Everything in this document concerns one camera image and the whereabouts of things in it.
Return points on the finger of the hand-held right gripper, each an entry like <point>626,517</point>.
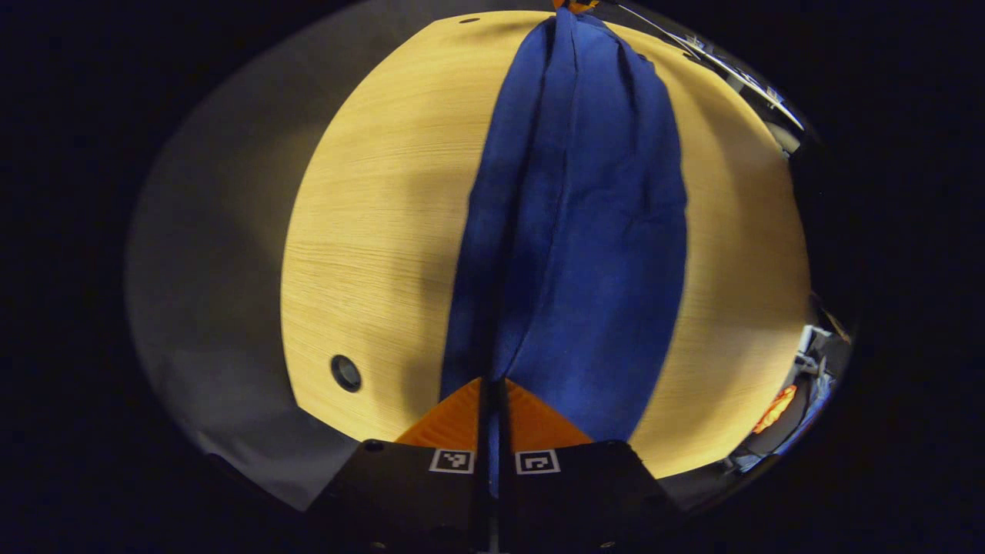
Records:
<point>573,5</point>

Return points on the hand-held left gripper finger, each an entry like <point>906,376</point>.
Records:
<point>484,423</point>
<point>502,423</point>

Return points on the blue jeans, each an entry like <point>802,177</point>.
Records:
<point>585,254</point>

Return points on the orange object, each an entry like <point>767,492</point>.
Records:
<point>776,408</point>

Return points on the white device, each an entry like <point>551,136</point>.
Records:
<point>812,346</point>

